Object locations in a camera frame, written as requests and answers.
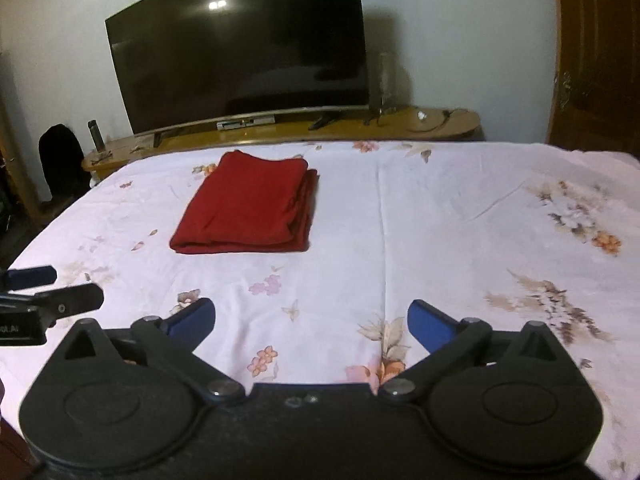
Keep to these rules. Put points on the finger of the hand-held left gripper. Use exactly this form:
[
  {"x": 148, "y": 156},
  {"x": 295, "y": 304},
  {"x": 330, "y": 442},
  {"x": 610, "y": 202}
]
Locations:
[
  {"x": 75, "y": 300},
  {"x": 30, "y": 276}
]

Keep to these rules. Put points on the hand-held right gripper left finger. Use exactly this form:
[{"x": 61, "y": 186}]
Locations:
[{"x": 192, "y": 317}]

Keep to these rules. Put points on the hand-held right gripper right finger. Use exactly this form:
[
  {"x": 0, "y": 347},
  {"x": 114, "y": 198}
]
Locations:
[{"x": 429, "y": 325}]

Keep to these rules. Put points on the red shirt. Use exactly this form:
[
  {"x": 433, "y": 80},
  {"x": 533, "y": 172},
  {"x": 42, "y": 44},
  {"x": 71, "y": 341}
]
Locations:
[{"x": 247, "y": 205}]

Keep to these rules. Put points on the floral white bedsheet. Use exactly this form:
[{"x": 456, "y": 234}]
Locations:
[{"x": 450, "y": 235}]

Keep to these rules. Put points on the dark rounded object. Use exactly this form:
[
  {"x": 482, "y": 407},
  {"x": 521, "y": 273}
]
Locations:
[{"x": 61, "y": 162}]

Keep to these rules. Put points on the black remote control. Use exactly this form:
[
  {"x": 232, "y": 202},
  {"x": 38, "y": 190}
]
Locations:
[{"x": 94, "y": 134}]

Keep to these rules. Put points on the silver set-top box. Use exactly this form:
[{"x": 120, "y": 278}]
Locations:
[{"x": 245, "y": 122}]

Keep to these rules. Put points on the small white object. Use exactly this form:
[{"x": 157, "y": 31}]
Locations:
[{"x": 422, "y": 115}]

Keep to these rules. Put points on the wooden television stand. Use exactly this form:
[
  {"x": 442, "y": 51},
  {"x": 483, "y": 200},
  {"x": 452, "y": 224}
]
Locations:
[{"x": 300, "y": 132}]

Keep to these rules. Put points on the clear glass vase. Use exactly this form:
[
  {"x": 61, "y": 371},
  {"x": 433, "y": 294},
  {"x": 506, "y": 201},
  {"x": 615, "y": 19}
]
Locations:
[{"x": 386, "y": 80}]

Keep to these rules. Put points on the black flat television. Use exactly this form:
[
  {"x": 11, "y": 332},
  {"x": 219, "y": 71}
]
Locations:
[{"x": 235, "y": 45}]

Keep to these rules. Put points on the brown wooden door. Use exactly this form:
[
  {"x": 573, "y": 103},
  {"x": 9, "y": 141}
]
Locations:
[{"x": 597, "y": 55}]

